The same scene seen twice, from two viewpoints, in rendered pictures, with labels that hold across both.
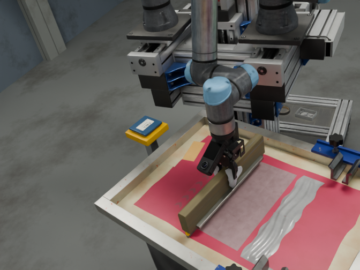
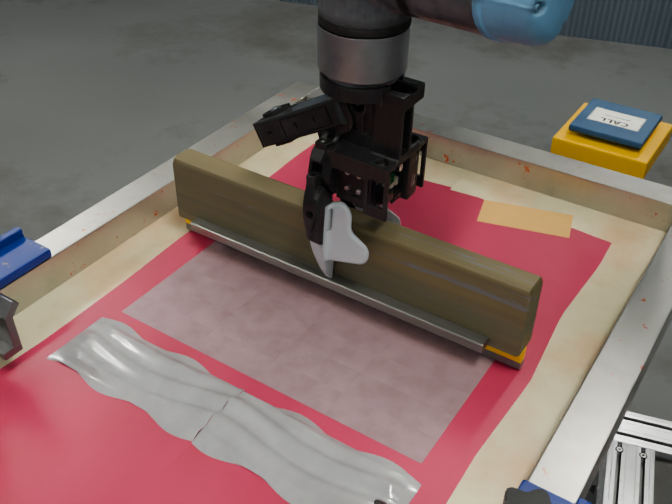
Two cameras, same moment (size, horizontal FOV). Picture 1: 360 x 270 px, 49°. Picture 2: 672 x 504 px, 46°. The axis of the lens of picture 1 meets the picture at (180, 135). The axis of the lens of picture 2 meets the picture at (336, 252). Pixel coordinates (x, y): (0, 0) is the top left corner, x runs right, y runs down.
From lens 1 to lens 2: 110 cm
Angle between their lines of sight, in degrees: 58
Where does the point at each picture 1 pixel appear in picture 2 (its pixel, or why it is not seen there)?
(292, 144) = (561, 428)
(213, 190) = (267, 201)
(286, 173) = (428, 432)
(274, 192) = (336, 394)
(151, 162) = (437, 133)
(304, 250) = (72, 453)
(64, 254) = not seen: hidden behind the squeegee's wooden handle
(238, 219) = (231, 312)
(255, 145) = (474, 279)
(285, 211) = (238, 416)
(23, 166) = not seen: outside the picture
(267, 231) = (165, 367)
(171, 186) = not seen: hidden behind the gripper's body
